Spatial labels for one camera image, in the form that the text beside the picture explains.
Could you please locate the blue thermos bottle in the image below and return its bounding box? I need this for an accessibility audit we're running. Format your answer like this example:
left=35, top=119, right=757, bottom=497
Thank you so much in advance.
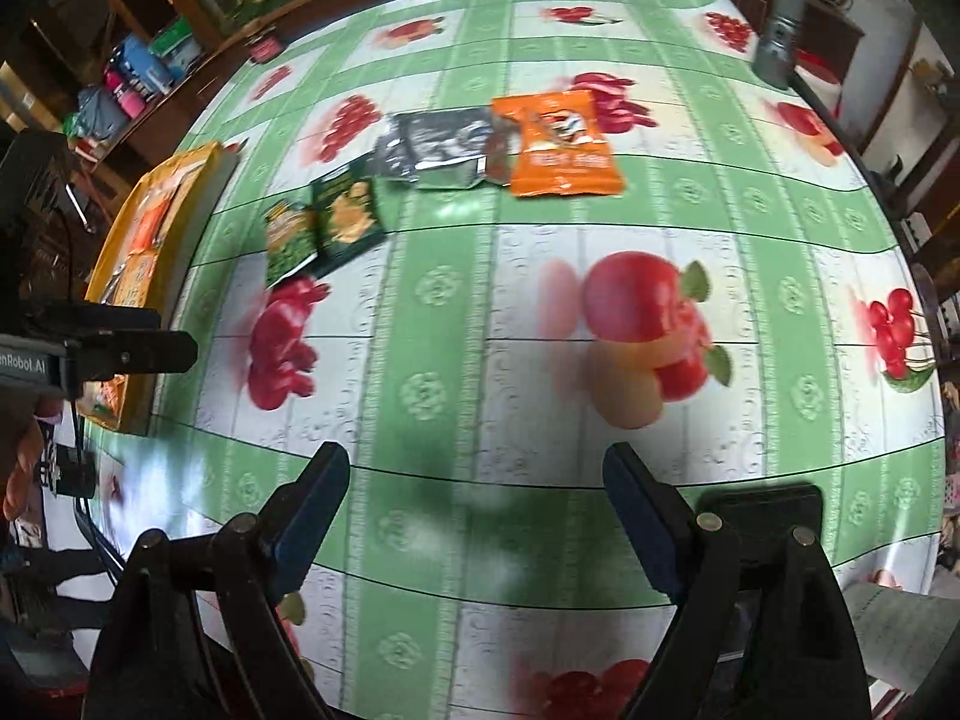
left=112, top=34, right=174, bottom=98

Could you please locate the yellow orange cracker pack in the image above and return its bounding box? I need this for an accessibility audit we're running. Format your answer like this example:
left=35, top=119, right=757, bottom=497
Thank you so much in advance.
left=101, top=252, right=158, bottom=307

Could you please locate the person's left hand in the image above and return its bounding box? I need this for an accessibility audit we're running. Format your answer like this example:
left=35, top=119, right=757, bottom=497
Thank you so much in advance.
left=2, top=392, right=64, bottom=522

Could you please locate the green pea snack bag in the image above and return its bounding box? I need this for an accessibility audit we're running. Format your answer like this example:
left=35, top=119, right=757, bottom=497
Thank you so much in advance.
left=263, top=200, right=317, bottom=289

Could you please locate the red orange cracker pack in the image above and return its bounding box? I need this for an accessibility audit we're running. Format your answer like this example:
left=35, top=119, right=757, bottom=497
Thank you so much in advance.
left=127, top=187, right=178, bottom=255

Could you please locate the dark green beef cracker bag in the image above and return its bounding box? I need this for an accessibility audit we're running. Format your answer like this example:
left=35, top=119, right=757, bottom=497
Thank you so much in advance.
left=311, top=153, right=387, bottom=277

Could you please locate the silver foil snack bag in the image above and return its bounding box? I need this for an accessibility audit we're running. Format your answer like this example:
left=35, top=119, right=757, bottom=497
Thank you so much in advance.
left=370, top=106, right=521, bottom=190

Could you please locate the yellow cardboard tray box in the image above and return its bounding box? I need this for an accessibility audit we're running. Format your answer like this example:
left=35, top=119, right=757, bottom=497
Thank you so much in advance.
left=73, top=140, right=244, bottom=436

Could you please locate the green fruit-pattern tablecloth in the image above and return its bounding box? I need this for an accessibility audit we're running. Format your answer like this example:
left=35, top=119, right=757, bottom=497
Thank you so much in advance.
left=88, top=0, right=946, bottom=718

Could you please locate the orange snack bag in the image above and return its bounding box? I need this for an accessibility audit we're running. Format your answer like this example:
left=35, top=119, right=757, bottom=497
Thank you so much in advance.
left=491, top=89, right=625, bottom=199

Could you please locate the small dark jar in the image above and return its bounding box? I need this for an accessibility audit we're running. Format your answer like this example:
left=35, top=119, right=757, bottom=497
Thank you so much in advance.
left=245, top=25, right=286, bottom=65

